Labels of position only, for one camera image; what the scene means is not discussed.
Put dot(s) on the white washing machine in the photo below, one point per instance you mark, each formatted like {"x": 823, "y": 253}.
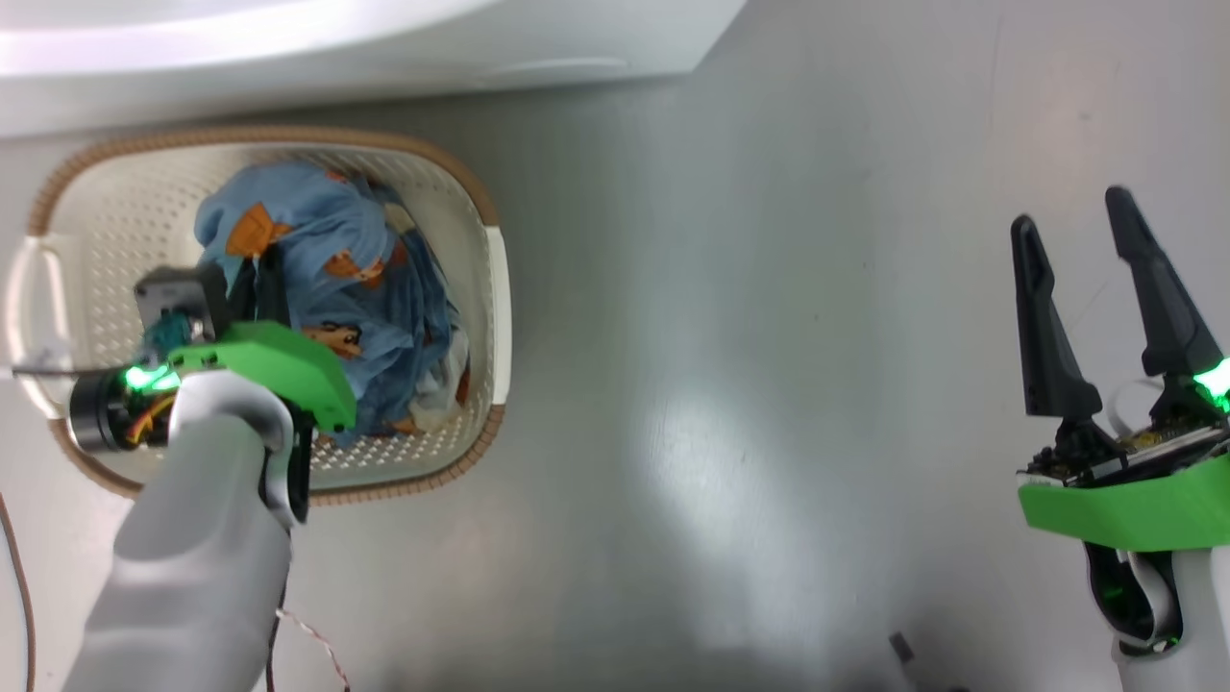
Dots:
{"x": 288, "y": 58}

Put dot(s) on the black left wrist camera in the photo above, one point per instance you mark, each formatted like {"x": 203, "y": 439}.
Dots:
{"x": 183, "y": 293}

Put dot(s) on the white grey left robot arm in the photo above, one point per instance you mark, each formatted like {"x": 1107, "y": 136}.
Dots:
{"x": 192, "y": 557}

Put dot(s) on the cream perforated laundry basket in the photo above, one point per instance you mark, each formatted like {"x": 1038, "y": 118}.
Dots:
{"x": 106, "y": 211}

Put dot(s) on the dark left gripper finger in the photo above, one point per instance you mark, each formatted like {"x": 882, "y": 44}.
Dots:
{"x": 242, "y": 293}
{"x": 274, "y": 288}

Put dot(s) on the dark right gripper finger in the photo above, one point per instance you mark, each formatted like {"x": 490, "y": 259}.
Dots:
{"x": 1163, "y": 298}
{"x": 1047, "y": 336}

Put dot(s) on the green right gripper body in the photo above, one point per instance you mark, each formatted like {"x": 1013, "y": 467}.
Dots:
{"x": 1134, "y": 505}

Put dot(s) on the small black floor tape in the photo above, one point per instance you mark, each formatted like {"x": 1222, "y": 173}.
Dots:
{"x": 901, "y": 647}

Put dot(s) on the teal left camera connector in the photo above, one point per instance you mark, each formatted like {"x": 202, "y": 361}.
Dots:
{"x": 168, "y": 336}

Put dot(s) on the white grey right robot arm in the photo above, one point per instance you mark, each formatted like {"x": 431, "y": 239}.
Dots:
{"x": 1201, "y": 615}

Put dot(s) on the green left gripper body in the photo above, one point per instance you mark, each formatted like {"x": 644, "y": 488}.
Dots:
{"x": 279, "y": 360}

